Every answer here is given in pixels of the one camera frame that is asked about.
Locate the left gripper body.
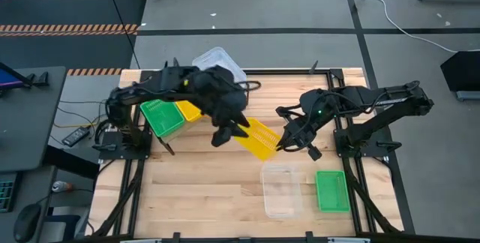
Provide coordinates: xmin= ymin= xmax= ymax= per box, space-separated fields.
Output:
xmin=209 ymin=100 xmax=248 ymax=130

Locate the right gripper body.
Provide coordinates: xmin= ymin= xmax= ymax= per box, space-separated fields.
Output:
xmin=286 ymin=117 xmax=320 ymax=146

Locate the yellow plastic slotted basket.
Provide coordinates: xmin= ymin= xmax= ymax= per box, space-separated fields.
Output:
xmin=174 ymin=100 xmax=204 ymax=123
xmin=234 ymin=117 xmax=282 ymax=162

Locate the clear plastic basket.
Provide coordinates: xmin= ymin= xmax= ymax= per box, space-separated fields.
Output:
xmin=191 ymin=46 xmax=248 ymax=85
xmin=260 ymin=163 xmax=305 ymax=220

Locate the black power adapter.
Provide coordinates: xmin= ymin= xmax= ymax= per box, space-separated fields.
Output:
xmin=61 ymin=126 xmax=91 ymax=148

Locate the silver can red top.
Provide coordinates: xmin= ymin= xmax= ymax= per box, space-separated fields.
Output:
xmin=51 ymin=180 xmax=74 ymax=194

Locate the black equipment case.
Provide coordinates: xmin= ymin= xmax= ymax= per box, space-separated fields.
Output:
xmin=439 ymin=49 xmax=480 ymax=101

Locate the black mat hazard striped edge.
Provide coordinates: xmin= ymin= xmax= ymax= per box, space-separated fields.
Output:
xmin=0 ymin=0 xmax=148 ymax=77

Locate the dark desk surface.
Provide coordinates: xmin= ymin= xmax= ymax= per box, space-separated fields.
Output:
xmin=0 ymin=164 xmax=58 ymax=243

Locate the grey desk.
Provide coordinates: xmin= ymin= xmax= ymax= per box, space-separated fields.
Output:
xmin=0 ymin=65 xmax=68 ymax=173

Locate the black computer mouse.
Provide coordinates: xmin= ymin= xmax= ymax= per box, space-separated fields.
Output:
xmin=13 ymin=203 xmax=42 ymax=243

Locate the monitor with purple screen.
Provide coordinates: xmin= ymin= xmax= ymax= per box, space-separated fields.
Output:
xmin=0 ymin=61 xmax=50 ymax=98

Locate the black backlit keyboard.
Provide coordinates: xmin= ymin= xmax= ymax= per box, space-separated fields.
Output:
xmin=0 ymin=171 xmax=19 ymax=214

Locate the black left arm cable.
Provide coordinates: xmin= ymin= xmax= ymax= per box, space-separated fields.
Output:
xmin=234 ymin=80 xmax=263 ymax=96

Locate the black aluminium table frame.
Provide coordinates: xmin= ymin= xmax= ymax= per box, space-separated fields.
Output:
xmin=85 ymin=68 xmax=402 ymax=243

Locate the thin black floor cable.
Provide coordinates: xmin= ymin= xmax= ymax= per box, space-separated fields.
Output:
xmin=101 ymin=0 xmax=142 ymax=70

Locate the white floor cable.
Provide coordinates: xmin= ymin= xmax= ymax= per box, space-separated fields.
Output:
xmin=361 ymin=0 xmax=480 ymax=55

